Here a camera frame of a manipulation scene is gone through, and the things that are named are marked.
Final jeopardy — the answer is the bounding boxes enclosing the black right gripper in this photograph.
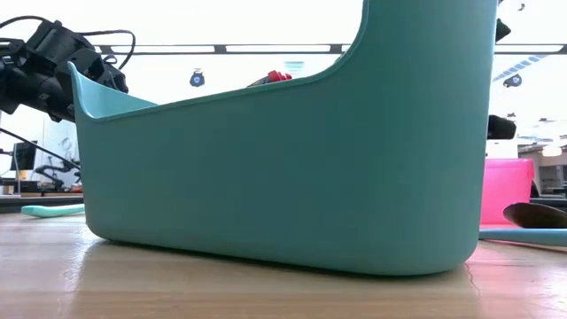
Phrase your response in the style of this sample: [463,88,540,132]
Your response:
[486,17,518,141]

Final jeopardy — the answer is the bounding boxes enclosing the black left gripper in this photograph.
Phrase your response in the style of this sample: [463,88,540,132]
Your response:
[0,43,130,123]

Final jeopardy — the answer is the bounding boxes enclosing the pink plastic tray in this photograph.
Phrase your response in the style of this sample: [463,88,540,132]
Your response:
[480,158,535,228]

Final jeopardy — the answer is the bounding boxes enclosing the dark brown spoon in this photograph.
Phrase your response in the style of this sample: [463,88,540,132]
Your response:
[503,202,567,230]

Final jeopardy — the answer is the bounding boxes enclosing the light blue utensil handle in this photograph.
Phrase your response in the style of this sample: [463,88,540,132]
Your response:
[478,228,567,248]

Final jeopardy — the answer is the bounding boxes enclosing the green handled spoon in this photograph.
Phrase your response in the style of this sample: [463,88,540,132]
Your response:
[20,203,86,219]

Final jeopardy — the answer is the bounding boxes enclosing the teal green plastic bin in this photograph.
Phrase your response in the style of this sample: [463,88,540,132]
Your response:
[66,0,500,276]

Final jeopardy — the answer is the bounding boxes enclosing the black background equipment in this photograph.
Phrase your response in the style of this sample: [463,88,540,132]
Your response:
[34,161,83,192]

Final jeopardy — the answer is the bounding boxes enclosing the black monitor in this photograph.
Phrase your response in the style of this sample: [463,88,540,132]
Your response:
[11,141,39,172]

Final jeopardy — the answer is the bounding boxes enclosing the black left camera cable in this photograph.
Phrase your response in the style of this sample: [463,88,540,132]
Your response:
[0,15,136,68]

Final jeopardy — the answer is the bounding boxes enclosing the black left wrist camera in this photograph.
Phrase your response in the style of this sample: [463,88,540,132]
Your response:
[24,19,85,61]

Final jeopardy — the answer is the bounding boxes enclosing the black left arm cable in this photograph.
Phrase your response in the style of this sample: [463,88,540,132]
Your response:
[0,127,82,170]

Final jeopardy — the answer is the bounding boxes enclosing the black overhead rail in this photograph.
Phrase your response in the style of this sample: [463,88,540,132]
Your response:
[95,43,567,56]

